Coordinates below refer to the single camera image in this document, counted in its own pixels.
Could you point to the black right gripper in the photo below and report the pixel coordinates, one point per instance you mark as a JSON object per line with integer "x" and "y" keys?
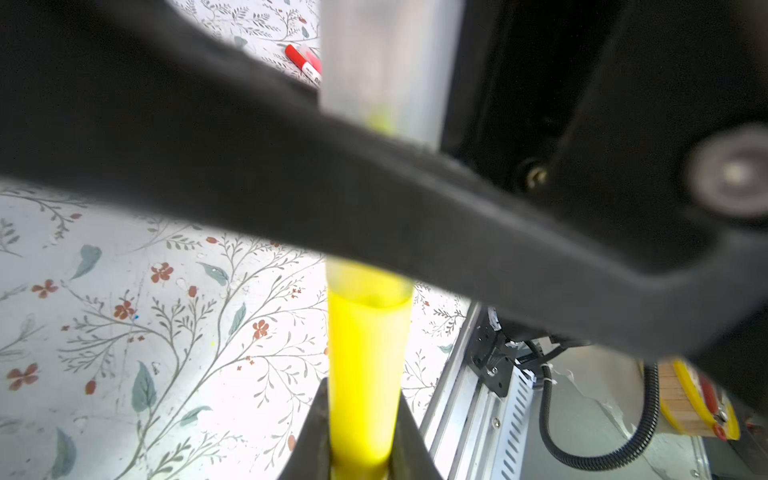
{"x": 593, "y": 111}

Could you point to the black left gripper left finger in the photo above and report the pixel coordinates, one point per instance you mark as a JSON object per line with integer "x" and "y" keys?
{"x": 311, "y": 457}

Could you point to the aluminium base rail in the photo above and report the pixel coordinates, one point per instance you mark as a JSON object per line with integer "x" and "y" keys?
{"x": 477, "y": 422}

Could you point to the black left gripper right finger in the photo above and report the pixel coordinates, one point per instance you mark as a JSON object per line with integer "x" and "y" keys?
{"x": 410, "y": 458}

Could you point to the yellow highlighter pen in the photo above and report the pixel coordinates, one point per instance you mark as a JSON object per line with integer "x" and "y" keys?
{"x": 369, "y": 317}

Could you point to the white red marker pen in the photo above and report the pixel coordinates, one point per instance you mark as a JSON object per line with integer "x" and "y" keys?
{"x": 304, "y": 65}

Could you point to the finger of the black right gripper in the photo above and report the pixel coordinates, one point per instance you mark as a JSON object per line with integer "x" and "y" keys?
{"x": 127, "y": 100}

